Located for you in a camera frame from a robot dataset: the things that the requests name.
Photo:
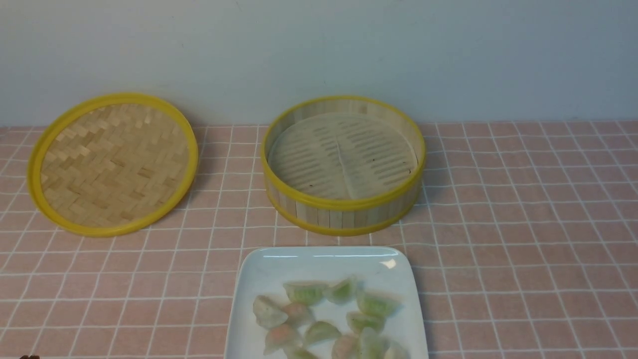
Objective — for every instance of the green dumpling centre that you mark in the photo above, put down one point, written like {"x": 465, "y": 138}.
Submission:
{"x": 319, "y": 332}

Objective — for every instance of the green dumpling top middle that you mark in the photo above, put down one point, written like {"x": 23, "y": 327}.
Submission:
{"x": 342, "y": 292}

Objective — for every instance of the pink dumpling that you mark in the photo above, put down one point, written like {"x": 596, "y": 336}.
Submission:
{"x": 298, "y": 314}
{"x": 345, "y": 347}
{"x": 281, "y": 337}

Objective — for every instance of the green dumpling top left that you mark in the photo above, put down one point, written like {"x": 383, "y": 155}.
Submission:
{"x": 305, "y": 293}

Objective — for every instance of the green dumpling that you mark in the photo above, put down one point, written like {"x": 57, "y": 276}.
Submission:
{"x": 358, "y": 321}
{"x": 305, "y": 293}
{"x": 374, "y": 304}
{"x": 319, "y": 332}
{"x": 299, "y": 353}
{"x": 342, "y": 292}

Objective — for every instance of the pink dumpling bottom centre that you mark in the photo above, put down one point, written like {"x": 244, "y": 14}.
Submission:
{"x": 345, "y": 347}

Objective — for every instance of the pink dumpling lower left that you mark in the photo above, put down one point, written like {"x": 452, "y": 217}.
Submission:
{"x": 281, "y": 337}

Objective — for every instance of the pink dumpling upper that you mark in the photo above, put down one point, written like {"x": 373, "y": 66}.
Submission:
{"x": 298, "y": 314}

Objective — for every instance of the bamboo steamer lid yellow rim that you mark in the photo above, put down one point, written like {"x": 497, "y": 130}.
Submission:
{"x": 113, "y": 165}

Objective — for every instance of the white square plate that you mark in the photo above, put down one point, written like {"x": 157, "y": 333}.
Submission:
{"x": 382, "y": 271}

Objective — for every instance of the green dumpling right middle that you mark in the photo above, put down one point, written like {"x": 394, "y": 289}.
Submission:
{"x": 358, "y": 321}

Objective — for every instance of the green dumpling bottom left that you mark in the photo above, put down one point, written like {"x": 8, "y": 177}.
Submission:
{"x": 299, "y": 353}

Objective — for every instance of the white mesh steamer liner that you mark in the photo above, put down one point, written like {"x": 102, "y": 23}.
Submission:
{"x": 343, "y": 156}

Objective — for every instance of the bamboo steamer basket yellow rim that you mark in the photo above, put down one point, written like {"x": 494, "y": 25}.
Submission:
{"x": 343, "y": 217}

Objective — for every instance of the green dumpling top right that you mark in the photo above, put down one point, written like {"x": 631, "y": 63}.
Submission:
{"x": 374, "y": 304}

